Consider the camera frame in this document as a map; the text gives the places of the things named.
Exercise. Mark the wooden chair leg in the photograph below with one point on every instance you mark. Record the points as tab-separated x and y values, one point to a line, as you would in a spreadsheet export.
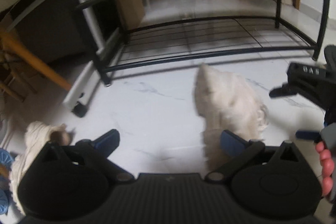
19	49

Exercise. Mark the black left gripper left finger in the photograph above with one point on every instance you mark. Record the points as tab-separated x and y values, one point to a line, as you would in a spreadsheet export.
97	152

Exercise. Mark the right hand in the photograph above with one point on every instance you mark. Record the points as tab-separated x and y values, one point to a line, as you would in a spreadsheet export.
328	167

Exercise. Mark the blue round object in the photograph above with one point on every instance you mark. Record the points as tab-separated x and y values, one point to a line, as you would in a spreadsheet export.
6	195

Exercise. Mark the grey rolling stand leg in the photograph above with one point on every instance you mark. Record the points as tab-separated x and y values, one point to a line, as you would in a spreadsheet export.
91	36

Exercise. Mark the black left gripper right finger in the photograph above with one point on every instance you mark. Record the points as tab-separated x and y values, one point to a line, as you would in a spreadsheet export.
240	151

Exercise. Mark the cream chunky sneaker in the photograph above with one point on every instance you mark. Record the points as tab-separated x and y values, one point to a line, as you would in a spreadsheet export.
36	136
227	102

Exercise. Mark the black metal shoe rack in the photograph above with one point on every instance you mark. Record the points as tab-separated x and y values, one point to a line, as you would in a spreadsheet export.
191	38

